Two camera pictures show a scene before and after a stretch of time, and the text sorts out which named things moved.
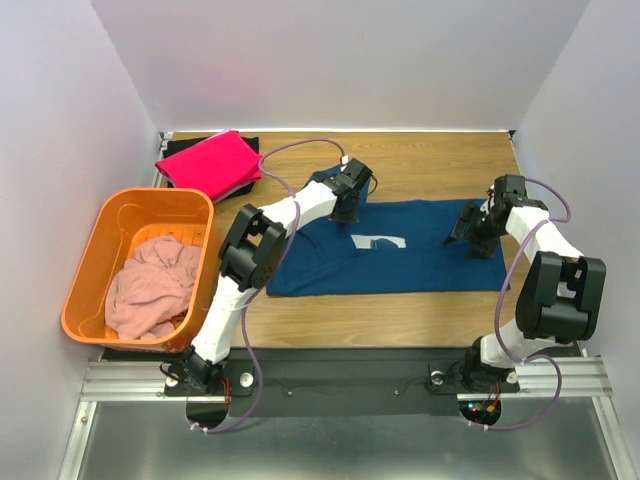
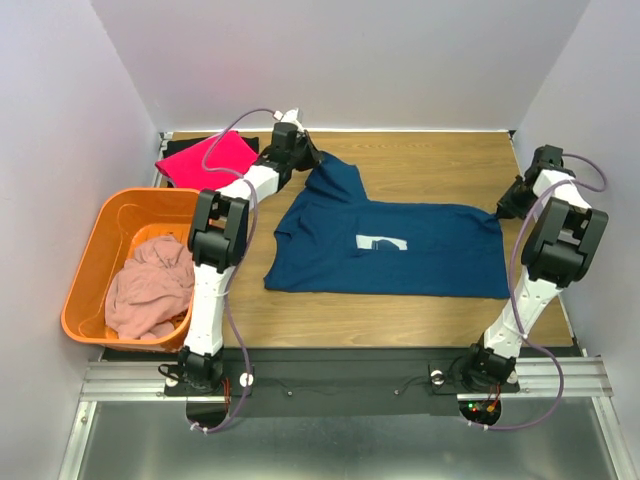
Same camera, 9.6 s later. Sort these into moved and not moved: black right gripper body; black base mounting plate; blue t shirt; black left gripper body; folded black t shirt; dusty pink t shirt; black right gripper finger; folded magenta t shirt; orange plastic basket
Moved: black left gripper body; black right gripper finger; black right gripper body
Not moved: black base mounting plate; blue t shirt; orange plastic basket; folded black t shirt; folded magenta t shirt; dusty pink t shirt
